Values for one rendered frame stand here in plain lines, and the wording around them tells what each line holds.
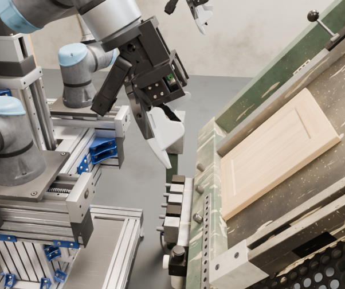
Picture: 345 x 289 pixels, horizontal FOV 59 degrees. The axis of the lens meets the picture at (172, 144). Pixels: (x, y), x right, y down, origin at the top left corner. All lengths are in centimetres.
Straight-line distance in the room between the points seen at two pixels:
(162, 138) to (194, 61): 415
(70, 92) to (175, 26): 328
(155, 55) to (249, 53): 414
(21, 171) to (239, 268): 64
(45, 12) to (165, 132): 24
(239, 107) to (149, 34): 102
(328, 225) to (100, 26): 54
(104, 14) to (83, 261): 150
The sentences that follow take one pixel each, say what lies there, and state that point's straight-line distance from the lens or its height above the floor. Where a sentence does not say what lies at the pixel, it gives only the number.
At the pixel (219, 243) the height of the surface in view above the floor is 90.
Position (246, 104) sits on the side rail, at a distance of 142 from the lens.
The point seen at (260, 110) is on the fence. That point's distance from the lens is 118.
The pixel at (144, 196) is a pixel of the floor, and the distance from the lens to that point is 237.
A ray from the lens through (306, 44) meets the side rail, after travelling 137.
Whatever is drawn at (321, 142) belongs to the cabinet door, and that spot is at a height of 118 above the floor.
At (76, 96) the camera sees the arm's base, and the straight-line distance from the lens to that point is 133.
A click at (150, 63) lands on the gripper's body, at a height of 146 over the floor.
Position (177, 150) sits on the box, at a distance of 148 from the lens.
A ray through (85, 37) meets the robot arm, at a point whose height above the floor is 129.
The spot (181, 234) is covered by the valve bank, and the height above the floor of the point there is 74.
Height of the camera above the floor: 161
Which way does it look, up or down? 33 degrees down
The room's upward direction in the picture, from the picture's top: straight up
